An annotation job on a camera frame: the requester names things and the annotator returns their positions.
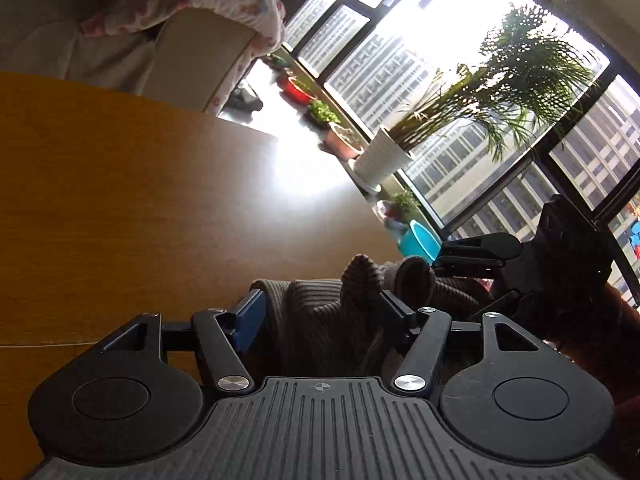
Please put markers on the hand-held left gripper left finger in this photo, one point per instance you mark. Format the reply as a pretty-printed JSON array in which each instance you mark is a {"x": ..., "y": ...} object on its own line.
[{"x": 250, "y": 320}]

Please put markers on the pair of slippers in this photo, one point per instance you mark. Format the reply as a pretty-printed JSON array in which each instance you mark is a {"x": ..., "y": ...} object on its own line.
[{"x": 277, "y": 60}]

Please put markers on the teal basin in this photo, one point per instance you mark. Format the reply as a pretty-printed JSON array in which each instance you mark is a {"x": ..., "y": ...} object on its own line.
[{"x": 417, "y": 242}]

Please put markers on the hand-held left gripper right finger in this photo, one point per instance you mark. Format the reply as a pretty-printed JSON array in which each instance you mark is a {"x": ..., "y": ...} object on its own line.
[{"x": 395, "y": 312}]

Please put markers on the beige chair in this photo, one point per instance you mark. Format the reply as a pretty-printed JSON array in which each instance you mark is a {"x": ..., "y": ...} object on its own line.
[{"x": 200, "y": 55}]

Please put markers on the striped knit sweater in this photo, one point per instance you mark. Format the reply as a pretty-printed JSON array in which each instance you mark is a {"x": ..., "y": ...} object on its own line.
[{"x": 325, "y": 320}]

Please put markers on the white ribbed plant pot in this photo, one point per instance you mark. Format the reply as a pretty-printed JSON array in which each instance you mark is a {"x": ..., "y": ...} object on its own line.
[{"x": 380, "y": 157}]

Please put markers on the red basin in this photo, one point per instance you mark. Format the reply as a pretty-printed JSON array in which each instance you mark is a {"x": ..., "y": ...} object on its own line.
[{"x": 296, "y": 91}]

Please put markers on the light grey sofa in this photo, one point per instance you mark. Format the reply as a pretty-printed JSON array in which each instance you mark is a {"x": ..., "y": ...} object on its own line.
[{"x": 45, "y": 25}]

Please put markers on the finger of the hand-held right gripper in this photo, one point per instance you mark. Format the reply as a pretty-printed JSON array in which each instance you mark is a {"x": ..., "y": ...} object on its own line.
[
  {"x": 480, "y": 246},
  {"x": 465, "y": 268}
]

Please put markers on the brown plant pot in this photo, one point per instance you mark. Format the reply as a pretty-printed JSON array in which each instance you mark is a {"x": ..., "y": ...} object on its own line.
[{"x": 341, "y": 142}]

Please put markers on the small potted plant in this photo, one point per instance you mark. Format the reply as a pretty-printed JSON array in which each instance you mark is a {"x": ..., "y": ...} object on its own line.
[{"x": 400, "y": 207}]

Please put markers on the tall green palm plant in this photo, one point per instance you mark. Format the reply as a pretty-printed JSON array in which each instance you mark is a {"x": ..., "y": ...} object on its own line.
[{"x": 510, "y": 75}]

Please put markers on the black window frame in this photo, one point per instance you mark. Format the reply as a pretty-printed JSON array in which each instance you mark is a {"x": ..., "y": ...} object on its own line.
[{"x": 500, "y": 185}]

